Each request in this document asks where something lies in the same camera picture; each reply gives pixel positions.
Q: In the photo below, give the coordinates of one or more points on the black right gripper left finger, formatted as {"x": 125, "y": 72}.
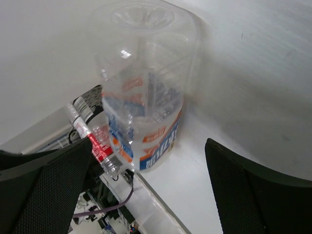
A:
{"x": 39, "y": 191}

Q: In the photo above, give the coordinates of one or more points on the clear bottle blue orange label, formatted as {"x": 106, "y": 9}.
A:
{"x": 145, "y": 52}

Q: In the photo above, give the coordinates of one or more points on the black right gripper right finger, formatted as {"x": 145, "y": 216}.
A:
{"x": 253, "y": 199}

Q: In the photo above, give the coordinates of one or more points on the small bottle black label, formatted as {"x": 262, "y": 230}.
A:
{"x": 89, "y": 104}

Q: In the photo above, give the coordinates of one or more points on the clear bottle red label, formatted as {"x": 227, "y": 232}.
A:
{"x": 100, "y": 149}

